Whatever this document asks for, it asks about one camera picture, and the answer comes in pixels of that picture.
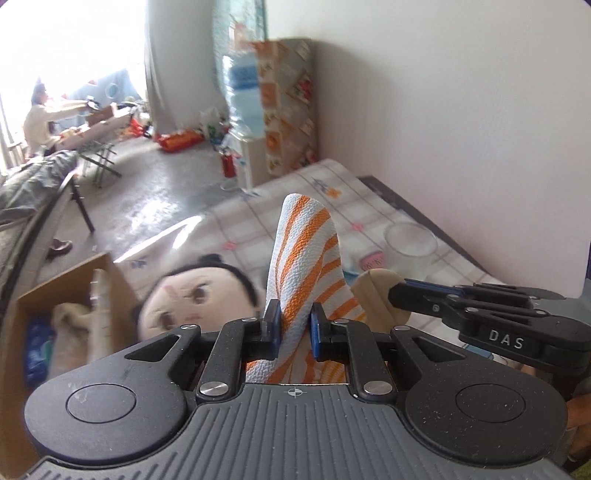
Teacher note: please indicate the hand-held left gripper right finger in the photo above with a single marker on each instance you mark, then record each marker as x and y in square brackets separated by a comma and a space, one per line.
[316, 332]

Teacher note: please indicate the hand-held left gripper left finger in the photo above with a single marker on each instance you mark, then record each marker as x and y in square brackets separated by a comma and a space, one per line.
[273, 330]

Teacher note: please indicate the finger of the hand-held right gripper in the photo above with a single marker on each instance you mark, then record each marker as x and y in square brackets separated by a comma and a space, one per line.
[498, 291]
[415, 300]

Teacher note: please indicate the orange striped white towel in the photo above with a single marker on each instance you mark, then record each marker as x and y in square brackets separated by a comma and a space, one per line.
[300, 258]

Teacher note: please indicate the plush doll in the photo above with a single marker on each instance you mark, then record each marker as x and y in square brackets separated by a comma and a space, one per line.
[194, 295]

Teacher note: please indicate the brown cardboard box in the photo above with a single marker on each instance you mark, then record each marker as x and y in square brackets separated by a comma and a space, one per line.
[115, 281]

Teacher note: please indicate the cream socks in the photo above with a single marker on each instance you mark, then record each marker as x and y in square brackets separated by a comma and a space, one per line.
[74, 323]

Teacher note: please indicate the blue soft pack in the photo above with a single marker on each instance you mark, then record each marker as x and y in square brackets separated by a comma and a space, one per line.
[41, 353]

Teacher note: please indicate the person's right hand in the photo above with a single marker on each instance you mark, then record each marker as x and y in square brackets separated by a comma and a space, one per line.
[579, 413]

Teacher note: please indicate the clear glass cup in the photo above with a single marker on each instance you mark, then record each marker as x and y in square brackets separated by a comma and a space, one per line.
[411, 244]

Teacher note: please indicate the white cabinet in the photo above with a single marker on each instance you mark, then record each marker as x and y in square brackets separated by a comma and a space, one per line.
[254, 161]

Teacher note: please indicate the red bottle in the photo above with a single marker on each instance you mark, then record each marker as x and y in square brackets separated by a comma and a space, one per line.
[228, 166]

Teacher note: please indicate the red packets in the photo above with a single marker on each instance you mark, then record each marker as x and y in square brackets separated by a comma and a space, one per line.
[178, 141]

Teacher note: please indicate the white plastic bag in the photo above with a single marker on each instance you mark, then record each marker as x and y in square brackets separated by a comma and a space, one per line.
[210, 124]

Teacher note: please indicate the beige shoes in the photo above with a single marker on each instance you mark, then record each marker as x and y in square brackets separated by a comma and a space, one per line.
[60, 249]

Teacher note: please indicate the green folding stool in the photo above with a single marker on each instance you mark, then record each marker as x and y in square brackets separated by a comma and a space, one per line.
[99, 161]

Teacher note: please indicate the wrapped pack of water bottles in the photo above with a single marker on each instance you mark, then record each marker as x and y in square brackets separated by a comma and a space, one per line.
[242, 87]

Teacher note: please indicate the white folding table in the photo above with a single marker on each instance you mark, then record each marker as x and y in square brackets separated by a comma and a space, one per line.
[99, 131]

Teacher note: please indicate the small cardboard box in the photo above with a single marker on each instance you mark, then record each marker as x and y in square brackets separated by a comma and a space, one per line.
[101, 115]

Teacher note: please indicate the grey curtain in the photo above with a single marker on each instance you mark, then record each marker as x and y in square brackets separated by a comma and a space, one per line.
[180, 64]

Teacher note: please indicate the grey blanket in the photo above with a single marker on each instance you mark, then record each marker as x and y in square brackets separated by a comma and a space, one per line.
[32, 180]

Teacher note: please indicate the black metal bed frame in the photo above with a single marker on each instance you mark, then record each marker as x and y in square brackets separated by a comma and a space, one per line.
[74, 194]

